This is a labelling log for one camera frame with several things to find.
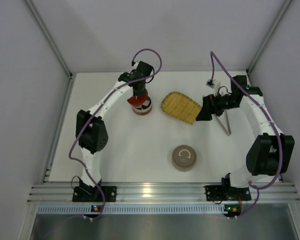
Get purple cable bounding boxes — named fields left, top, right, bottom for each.
left=209, top=51, right=285, bottom=218
left=68, top=48, right=163, bottom=221

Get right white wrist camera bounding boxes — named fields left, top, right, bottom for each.
left=206, top=79, right=221, bottom=96

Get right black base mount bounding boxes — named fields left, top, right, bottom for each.
left=204, top=184, right=224, bottom=203

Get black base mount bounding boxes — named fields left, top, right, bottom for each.
left=204, top=184, right=224, bottom=203
left=72, top=186, right=117, bottom=203

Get metal tongs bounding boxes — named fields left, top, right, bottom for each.
left=213, top=91, right=232, bottom=137

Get red-banded metal bowl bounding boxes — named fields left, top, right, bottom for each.
left=132, top=97, right=153, bottom=116

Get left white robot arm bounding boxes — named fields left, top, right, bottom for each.
left=75, top=61, right=155, bottom=196

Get brown round lid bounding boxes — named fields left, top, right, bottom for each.
left=171, top=145, right=197, bottom=172

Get woven bamboo tray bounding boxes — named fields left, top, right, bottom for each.
left=160, top=91, right=202, bottom=125

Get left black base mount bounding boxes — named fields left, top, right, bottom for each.
left=72, top=186, right=117, bottom=203

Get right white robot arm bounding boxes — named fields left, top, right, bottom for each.
left=195, top=75, right=295, bottom=200

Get white sushi piece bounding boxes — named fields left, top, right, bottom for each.
left=142, top=100, right=151, bottom=109

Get slotted cable duct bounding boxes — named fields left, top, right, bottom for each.
left=37, top=203, right=239, bottom=215

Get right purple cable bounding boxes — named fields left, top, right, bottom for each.
left=209, top=51, right=285, bottom=218

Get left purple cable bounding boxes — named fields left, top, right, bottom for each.
left=68, top=48, right=163, bottom=221

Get aluminium mounting rail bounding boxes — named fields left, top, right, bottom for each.
left=27, top=182, right=300, bottom=204

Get red round lid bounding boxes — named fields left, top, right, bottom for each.
left=127, top=90, right=148, bottom=107

